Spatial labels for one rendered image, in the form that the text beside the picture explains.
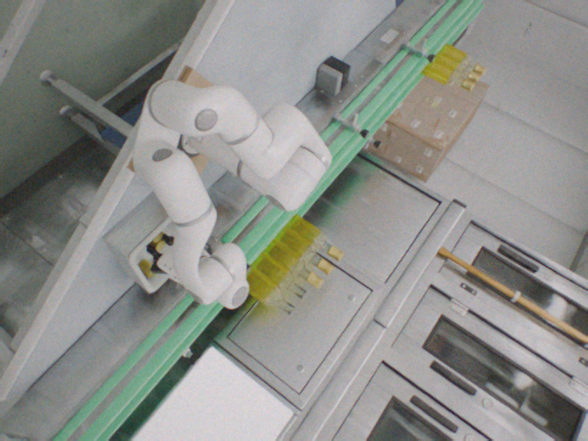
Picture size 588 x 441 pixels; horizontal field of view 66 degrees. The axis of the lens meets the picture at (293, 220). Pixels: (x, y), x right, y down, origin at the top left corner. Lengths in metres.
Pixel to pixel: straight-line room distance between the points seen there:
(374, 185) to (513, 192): 4.30
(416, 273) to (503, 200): 4.33
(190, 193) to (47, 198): 1.10
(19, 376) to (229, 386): 0.54
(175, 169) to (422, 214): 1.14
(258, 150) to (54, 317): 0.64
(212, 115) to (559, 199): 5.66
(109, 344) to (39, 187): 0.83
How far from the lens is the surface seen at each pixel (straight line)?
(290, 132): 0.92
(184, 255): 0.90
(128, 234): 1.12
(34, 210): 1.87
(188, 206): 0.85
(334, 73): 1.57
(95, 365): 1.32
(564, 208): 6.18
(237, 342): 1.45
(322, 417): 1.42
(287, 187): 0.97
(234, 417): 1.41
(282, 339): 1.45
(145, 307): 1.33
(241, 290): 1.04
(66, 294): 1.19
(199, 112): 0.77
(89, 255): 1.15
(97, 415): 1.32
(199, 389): 1.43
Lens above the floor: 1.37
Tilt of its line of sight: 16 degrees down
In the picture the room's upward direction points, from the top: 124 degrees clockwise
